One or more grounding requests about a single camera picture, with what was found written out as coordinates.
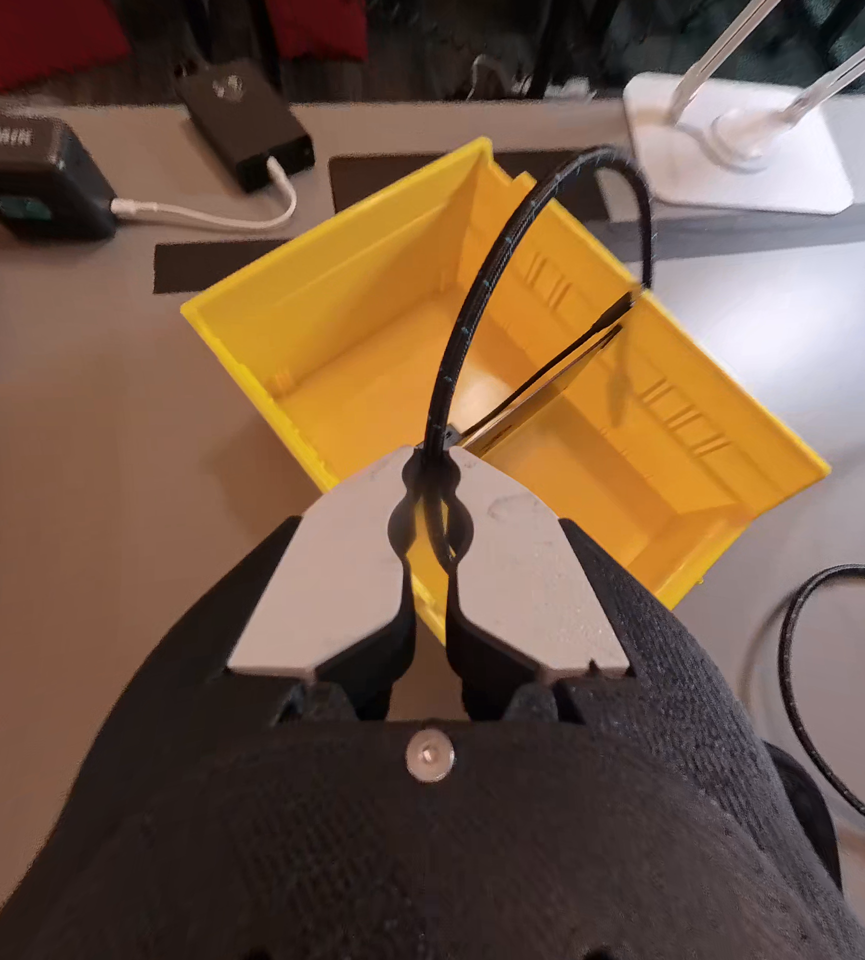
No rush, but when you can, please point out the black braided hdmi cable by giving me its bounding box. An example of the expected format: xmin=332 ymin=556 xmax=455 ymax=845
xmin=421 ymin=146 xmax=655 ymax=571
xmin=777 ymin=564 xmax=865 ymax=860

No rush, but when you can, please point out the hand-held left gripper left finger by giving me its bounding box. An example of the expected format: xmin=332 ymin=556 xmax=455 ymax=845
xmin=226 ymin=446 xmax=417 ymax=680

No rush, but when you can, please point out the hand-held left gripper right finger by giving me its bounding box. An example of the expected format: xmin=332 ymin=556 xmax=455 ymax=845
xmin=443 ymin=450 xmax=632 ymax=678

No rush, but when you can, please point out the white charging cable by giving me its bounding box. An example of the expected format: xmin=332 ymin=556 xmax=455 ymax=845
xmin=110 ymin=153 xmax=299 ymax=230

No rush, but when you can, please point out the black tape strip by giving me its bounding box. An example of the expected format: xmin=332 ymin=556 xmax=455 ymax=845
xmin=153 ymin=238 xmax=291 ymax=295

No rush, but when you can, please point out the black power bank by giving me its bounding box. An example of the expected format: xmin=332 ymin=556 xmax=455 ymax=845
xmin=173 ymin=58 xmax=317 ymax=195

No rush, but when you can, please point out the white desk stand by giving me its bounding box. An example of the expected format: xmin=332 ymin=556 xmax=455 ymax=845
xmin=622 ymin=0 xmax=865 ymax=216

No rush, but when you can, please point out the red container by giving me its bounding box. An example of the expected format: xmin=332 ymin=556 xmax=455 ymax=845
xmin=0 ymin=0 xmax=130 ymax=95
xmin=263 ymin=0 xmax=370 ymax=61

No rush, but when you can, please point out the small black labelled device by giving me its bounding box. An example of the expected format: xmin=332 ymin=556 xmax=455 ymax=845
xmin=0 ymin=112 xmax=119 ymax=245

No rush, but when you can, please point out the yellow plastic bin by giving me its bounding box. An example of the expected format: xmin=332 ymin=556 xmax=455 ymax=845
xmin=181 ymin=136 xmax=831 ymax=646

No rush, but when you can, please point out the black table mat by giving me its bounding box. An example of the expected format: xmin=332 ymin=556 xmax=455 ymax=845
xmin=327 ymin=150 xmax=629 ymax=226

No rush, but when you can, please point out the black bin divider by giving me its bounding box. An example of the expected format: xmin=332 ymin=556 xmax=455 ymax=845
xmin=462 ymin=288 xmax=640 ymax=459

